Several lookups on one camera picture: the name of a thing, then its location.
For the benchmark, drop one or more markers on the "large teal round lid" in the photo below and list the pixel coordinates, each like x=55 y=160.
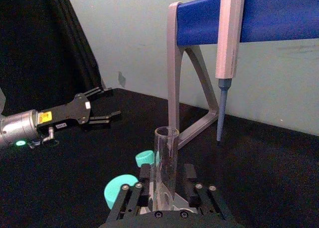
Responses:
x=117 y=189

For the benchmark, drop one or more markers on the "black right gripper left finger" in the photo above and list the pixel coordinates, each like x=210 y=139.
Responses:
x=145 y=180

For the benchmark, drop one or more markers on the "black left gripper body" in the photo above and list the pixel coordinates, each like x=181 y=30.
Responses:
x=72 y=111

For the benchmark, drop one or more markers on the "grey pipette with blue tip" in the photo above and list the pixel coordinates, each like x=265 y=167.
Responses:
x=226 y=51

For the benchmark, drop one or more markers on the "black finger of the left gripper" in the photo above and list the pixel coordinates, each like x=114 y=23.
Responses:
x=98 y=91
x=102 y=119

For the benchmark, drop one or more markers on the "clear plastic tube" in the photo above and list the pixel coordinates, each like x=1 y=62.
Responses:
x=165 y=163

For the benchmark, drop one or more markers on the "black backdrop curtain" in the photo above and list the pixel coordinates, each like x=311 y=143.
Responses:
x=37 y=38

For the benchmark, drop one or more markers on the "grey and blue pipette stand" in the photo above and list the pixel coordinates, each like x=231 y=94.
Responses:
x=174 y=88

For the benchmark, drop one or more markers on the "black table cloth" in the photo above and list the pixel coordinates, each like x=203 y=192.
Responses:
x=249 y=178

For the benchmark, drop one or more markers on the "grey tube base plate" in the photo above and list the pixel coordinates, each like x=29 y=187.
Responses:
x=180 y=202

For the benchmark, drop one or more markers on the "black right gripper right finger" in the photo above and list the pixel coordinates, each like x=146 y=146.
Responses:
x=190 y=183

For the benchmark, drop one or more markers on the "small teal screw cap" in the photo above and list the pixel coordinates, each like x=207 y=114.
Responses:
x=144 y=158

